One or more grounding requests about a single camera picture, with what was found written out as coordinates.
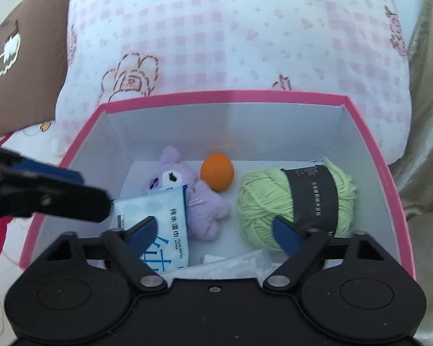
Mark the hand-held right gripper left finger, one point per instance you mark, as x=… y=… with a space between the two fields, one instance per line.
x=144 y=236

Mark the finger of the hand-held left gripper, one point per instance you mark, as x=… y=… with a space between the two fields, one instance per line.
x=75 y=202
x=50 y=171

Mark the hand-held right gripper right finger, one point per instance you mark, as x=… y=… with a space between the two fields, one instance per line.
x=287 y=236

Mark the blue wet wipes packet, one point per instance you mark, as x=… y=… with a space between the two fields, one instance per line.
x=158 y=205

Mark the green yarn ball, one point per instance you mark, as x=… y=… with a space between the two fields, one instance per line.
x=259 y=202

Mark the clear box with orange label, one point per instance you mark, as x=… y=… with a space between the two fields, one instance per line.
x=238 y=265

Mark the purple plush toy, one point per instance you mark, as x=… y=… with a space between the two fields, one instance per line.
x=205 y=212

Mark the orange makeup sponge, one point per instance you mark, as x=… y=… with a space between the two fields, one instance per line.
x=217 y=172

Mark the pink cardboard box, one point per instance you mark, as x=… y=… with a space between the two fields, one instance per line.
x=220 y=129

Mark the brown pillow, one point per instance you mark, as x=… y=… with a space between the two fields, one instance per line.
x=32 y=79

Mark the golden satin cloth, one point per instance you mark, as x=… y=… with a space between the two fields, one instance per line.
x=425 y=151

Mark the pink checkered pillow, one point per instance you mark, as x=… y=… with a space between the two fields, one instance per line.
x=238 y=43

